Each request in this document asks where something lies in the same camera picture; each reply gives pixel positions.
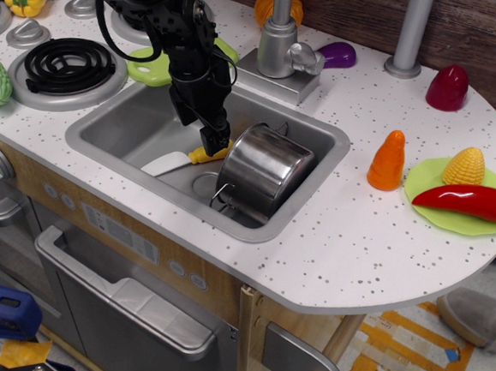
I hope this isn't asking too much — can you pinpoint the orange toy pumpkin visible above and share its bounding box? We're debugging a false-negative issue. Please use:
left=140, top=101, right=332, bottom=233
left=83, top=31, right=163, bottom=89
left=254, top=0, right=304, bottom=28

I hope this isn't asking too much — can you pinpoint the silver toy faucet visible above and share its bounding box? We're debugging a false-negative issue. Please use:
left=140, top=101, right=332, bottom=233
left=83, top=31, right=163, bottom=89
left=236, top=0, right=326, bottom=105

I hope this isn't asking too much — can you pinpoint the grey toy sink basin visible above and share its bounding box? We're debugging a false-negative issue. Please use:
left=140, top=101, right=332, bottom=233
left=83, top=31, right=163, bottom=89
left=66, top=84, right=350, bottom=242

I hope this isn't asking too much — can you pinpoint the green cutting board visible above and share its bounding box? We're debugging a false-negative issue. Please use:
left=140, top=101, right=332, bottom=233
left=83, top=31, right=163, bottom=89
left=127, top=38, right=239, bottom=87

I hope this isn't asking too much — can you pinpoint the purple toy eggplant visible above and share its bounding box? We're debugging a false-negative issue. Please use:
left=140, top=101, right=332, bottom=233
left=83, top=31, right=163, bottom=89
left=318, top=41, right=357, bottom=69

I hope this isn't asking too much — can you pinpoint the red toy chili pepper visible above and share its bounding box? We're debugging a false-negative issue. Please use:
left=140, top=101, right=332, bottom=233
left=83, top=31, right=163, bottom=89
left=412, top=184, right=496, bottom=223

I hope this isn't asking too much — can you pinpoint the light green plate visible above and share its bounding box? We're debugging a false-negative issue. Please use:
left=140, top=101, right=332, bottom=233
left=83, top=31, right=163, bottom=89
left=403, top=157, right=496, bottom=236

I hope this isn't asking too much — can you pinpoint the orange toy carrot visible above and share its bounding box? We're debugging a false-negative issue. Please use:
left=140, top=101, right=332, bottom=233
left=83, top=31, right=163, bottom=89
left=367, top=130, right=405, bottom=191

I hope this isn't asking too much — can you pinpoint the grey shoe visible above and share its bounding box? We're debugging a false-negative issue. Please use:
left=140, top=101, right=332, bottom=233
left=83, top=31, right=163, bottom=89
left=436, top=287, right=496, bottom=354

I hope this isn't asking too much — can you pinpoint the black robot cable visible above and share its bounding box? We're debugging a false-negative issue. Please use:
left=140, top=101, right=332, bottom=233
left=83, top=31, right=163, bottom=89
left=89, top=0, right=171, bottom=65

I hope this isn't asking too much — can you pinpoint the grey stove knob front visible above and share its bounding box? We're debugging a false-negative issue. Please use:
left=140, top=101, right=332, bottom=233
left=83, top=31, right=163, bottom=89
left=6, top=19, right=51, bottom=50

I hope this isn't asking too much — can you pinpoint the grey oven door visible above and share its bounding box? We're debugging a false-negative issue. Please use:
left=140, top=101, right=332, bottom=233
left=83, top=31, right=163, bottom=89
left=35, top=226, right=238, bottom=371

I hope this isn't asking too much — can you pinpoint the black front stove coil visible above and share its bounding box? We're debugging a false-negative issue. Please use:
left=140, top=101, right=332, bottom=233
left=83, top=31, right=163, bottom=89
left=24, top=38, right=117, bottom=95

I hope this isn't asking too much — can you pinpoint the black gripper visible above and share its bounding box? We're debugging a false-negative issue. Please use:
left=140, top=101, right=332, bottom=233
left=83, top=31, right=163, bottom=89
left=167, top=46, right=234, bottom=156

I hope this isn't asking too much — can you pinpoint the blue clamp tool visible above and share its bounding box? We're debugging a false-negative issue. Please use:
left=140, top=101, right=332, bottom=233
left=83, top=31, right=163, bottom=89
left=0, top=285, right=43, bottom=341

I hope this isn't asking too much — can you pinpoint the grey metal pole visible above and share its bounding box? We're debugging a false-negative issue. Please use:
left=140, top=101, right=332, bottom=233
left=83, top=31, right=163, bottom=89
left=384, top=0, right=433, bottom=80

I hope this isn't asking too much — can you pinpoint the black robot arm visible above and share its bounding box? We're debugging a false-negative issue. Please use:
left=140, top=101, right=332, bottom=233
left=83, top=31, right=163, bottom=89
left=95, top=0, right=236, bottom=156

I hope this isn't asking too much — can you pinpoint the grey stove knob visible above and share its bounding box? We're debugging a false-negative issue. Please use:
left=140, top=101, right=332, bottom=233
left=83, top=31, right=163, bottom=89
left=6, top=19, right=51, bottom=50
left=64, top=0, right=97, bottom=20

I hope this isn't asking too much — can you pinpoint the yellow toy corn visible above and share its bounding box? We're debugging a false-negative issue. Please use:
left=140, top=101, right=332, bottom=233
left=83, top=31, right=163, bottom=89
left=441, top=147, right=486, bottom=185

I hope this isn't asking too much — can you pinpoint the steel pot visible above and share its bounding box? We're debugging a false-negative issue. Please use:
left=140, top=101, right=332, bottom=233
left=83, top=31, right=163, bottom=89
left=212, top=123, right=318, bottom=224

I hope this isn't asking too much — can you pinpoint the dark red toy fruit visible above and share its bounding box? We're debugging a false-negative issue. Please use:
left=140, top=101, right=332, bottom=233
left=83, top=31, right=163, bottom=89
left=425, top=64, right=469, bottom=112

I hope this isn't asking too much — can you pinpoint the white knife yellow handle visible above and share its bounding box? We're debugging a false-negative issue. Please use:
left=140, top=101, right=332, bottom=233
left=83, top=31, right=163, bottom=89
left=141, top=140, right=233, bottom=177

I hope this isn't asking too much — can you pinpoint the grey stove knob rear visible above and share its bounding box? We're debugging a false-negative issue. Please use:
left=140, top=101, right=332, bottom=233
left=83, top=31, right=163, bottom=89
left=64, top=0, right=97, bottom=20

